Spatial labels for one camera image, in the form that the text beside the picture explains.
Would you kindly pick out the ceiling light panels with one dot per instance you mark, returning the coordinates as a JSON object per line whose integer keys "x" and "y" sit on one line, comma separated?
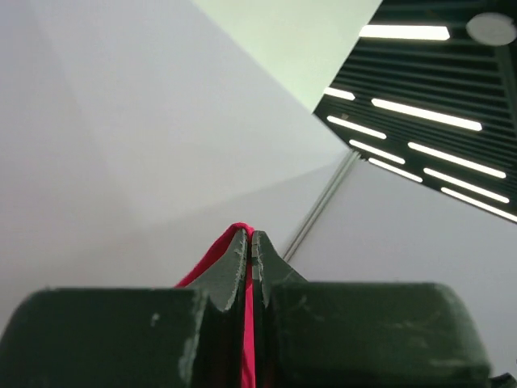
{"x": 429, "y": 92}

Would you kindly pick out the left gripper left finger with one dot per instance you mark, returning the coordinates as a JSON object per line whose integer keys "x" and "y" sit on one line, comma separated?
{"x": 189, "y": 336}

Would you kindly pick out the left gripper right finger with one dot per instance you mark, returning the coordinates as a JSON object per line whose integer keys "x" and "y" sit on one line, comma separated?
{"x": 329, "y": 334}

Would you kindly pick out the right aluminium frame post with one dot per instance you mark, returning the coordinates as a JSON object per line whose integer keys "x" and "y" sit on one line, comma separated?
{"x": 320, "y": 204}

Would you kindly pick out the crimson red polo shirt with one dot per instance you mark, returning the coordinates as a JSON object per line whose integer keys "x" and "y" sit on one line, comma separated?
{"x": 211, "y": 264}

